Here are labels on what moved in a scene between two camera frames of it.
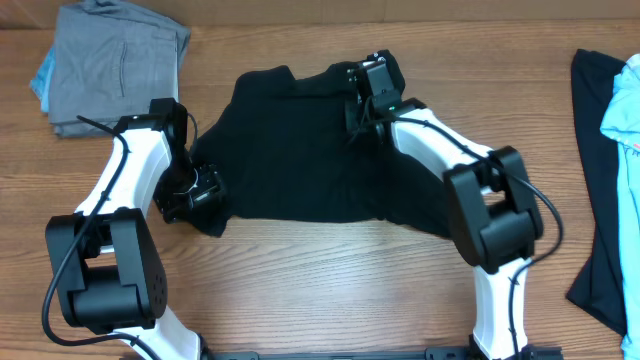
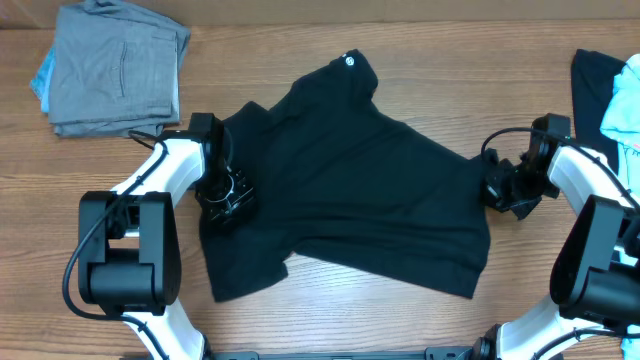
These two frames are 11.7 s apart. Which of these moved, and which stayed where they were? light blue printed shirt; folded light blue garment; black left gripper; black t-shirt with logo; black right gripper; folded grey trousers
Moved: black t-shirt with logo; black right gripper; black left gripper
Stayed: folded grey trousers; folded light blue garment; light blue printed shirt
